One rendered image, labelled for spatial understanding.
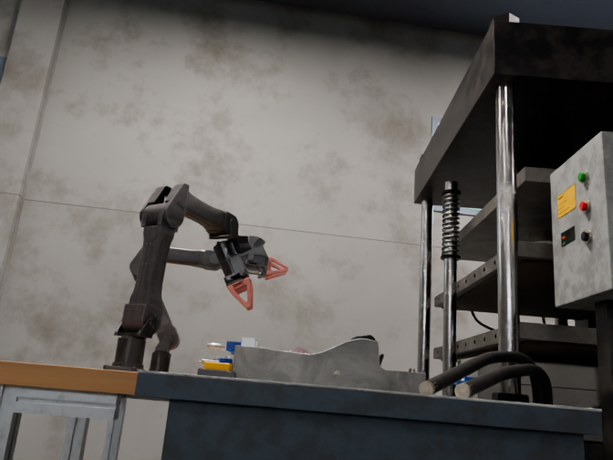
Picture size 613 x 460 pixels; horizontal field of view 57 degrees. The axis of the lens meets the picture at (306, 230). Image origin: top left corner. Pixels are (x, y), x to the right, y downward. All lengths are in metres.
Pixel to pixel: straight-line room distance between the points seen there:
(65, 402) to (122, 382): 0.11
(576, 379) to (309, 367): 1.09
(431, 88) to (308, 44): 1.07
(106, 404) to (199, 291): 2.98
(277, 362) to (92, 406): 0.55
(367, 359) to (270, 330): 2.55
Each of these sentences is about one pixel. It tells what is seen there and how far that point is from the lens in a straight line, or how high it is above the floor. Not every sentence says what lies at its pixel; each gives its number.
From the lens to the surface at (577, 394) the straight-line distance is 2.27.
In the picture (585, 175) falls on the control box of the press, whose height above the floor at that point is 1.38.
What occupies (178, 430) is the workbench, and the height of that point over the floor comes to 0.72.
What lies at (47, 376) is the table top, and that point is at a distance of 1.11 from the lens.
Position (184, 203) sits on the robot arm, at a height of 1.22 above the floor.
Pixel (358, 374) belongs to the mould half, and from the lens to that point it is 1.51.
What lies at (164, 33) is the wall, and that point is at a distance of 4.85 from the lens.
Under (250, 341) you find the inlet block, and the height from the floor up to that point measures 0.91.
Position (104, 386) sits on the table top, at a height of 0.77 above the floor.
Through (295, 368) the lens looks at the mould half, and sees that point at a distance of 1.50.
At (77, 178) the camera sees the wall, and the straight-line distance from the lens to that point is 4.40.
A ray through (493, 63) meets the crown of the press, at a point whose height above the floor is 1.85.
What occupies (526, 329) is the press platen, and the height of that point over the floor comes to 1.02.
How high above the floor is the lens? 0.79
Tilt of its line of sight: 16 degrees up
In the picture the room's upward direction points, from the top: 5 degrees clockwise
